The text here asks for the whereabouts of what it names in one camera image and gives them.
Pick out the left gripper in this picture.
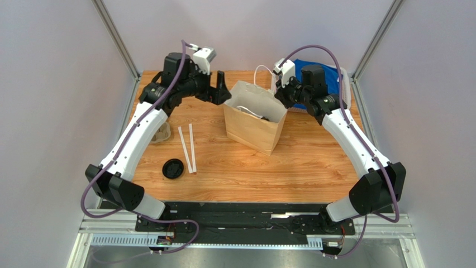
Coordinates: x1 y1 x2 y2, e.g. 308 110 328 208
178 64 231 106

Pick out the brown paper bag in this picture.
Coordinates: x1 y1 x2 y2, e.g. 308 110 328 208
223 65 288 156

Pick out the white straw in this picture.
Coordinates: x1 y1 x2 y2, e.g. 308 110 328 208
189 123 197 173
178 126 193 174

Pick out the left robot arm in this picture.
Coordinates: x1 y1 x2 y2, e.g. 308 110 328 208
85 47 231 219

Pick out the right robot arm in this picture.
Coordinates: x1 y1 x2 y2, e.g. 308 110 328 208
273 60 406 232

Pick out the blue folded towel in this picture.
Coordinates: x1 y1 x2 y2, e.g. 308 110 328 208
293 59 351 107

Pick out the white plastic basket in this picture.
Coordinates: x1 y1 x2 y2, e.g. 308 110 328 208
270 60 352 113

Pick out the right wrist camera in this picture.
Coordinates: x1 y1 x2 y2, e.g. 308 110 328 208
272 58 296 88

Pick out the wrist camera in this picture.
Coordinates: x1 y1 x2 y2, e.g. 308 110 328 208
188 44 217 75
272 58 296 88

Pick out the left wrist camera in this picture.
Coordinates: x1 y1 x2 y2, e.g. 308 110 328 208
188 44 217 75

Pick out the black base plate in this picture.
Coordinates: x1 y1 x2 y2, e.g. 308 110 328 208
135 202 353 234

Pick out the aluminium frame rail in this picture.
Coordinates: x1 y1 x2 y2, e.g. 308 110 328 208
79 212 416 250

